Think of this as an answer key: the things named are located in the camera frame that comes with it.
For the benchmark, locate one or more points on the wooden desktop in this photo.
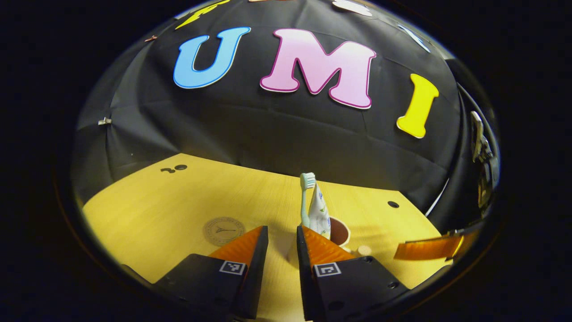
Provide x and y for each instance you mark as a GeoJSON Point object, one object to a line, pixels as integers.
{"type": "Point", "coordinates": [156, 201]}

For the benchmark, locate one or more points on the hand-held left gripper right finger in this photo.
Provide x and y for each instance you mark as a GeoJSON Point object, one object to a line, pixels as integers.
{"type": "Point", "coordinates": [303, 277]}

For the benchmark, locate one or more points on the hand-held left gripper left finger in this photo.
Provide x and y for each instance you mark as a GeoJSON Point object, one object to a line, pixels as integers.
{"type": "Point", "coordinates": [258, 268]}

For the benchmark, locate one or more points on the pale green toothbrush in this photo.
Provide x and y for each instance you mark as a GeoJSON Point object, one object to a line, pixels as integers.
{"type": "Point", "coordinates": [305, 201]}

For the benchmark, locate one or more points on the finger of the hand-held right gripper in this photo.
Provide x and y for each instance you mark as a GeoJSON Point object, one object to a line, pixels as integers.
{"type": "Point", "coordinates": [429, 248]}

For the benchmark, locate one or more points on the white toothpaste tube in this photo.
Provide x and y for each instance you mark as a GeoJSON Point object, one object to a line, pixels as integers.
{"type": "Point", "coordinates": [319, 214]}

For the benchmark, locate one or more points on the black backdrop cloth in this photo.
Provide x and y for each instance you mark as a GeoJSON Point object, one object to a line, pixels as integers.
{"type": "Point", "coordinates": [268, 129]}

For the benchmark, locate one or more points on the copper clip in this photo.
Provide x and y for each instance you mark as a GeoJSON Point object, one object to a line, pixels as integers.
{"type": "Point", "coordinates": [150, 38]}

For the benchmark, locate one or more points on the round cork coaster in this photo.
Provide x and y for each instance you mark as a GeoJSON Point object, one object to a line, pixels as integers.
{"type": "Point", "coordinates": [223, 231]}

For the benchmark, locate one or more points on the beige cup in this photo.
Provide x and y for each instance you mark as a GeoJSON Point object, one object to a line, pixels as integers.
{"type": "Point", "coordinates": [339, 232]}

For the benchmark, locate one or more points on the silver clip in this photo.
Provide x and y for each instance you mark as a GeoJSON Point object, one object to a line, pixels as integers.
{"type": "Point", "coordinates": [105, 121]}

